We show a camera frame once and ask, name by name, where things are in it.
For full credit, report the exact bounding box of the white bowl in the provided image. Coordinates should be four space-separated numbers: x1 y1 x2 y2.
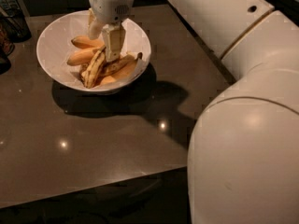
36 10 151 94

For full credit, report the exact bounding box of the black wire mesh basket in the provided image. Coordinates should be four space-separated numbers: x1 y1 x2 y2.
0 7 32 43

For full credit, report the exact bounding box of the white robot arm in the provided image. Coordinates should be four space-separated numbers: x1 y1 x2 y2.
168 0 299 224

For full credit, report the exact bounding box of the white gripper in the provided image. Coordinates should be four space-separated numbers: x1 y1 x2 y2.
88 0 134 63

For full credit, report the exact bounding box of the top yellow banana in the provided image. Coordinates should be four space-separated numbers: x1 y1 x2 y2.
71 35 104 49

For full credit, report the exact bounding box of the spotted yellow banana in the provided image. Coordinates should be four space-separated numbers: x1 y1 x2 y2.
80 49 106 89

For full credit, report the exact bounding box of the lower right yellow banana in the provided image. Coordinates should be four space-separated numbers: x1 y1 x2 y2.
96 52 142 85

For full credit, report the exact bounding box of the brown object at left edge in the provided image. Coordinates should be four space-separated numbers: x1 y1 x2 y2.
0 23 15 74

